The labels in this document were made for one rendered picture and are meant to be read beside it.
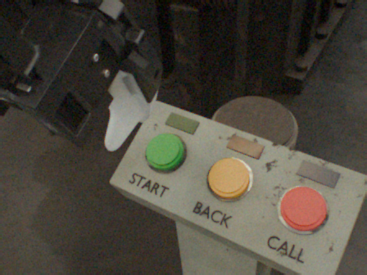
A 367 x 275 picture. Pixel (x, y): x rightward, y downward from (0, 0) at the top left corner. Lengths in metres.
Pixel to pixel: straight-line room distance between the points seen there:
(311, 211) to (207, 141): 0.13
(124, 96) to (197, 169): 0.16
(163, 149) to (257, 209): 0.11
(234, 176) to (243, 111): 0.21
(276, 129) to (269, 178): 0.17
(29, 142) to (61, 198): 0.26
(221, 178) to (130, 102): 0.14
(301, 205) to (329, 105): 1.03
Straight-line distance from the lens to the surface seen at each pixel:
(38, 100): 0.22
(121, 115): 0.30
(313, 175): 0.42
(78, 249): 1.12
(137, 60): 0.26
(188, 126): 0.45
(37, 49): 0.24
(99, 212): 1.16
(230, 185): 0.41
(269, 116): 0.60
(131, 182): 0.45
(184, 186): 0.43
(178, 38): 1.13
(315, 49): 1.52
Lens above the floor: 0.94
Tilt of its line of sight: 47 degrees down
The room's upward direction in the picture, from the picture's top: 6 degrees counter-clockwise
